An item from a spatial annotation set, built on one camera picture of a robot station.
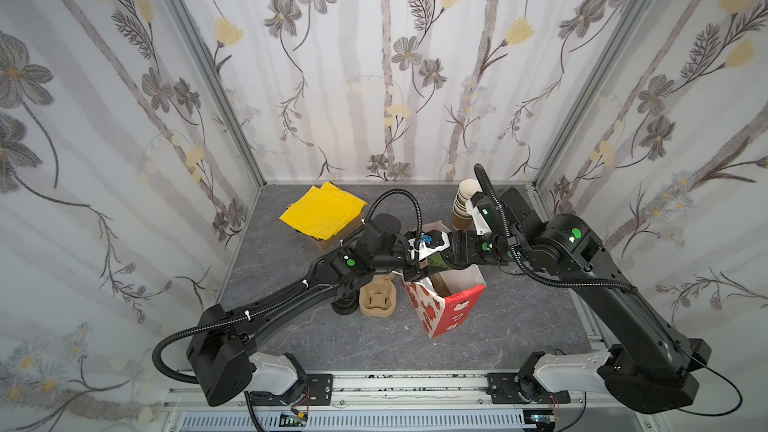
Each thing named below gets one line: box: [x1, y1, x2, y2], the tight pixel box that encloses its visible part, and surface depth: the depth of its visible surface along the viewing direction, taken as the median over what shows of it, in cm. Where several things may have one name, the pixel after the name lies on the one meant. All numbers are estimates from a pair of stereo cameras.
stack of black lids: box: [331, 292, 360, 315], surface depth 86 cm
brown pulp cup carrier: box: [359, 273, 397, 318], surface depth 87 cm
